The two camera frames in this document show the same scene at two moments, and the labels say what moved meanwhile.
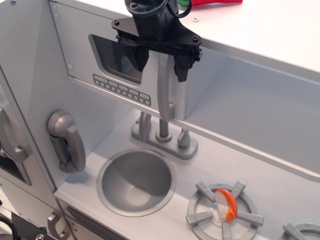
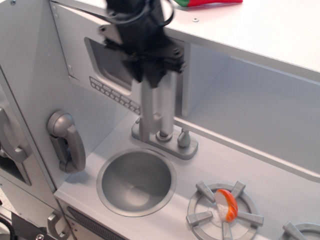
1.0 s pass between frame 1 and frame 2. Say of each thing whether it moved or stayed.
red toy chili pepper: stayed
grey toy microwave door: moved
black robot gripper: moved
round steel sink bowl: stayed
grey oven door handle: stayed
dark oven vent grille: stayed
